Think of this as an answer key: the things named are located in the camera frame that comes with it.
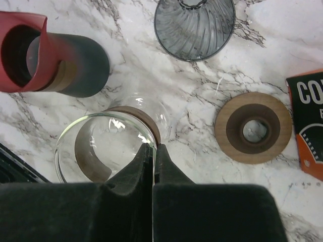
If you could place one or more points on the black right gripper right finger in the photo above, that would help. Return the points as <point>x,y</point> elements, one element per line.
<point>185,211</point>

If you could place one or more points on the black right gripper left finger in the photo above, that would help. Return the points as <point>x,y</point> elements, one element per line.
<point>116,210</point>

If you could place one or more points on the round wooden dripper base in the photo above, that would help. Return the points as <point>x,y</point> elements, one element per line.
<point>253,128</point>

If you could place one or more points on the coffee paper filter box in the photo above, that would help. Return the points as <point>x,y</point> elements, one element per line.
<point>305,92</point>

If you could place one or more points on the grey ribbed glass dripper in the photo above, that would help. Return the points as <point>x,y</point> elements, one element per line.
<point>194,30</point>

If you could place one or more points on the black front table rail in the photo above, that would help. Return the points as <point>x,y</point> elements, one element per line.
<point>16,170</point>

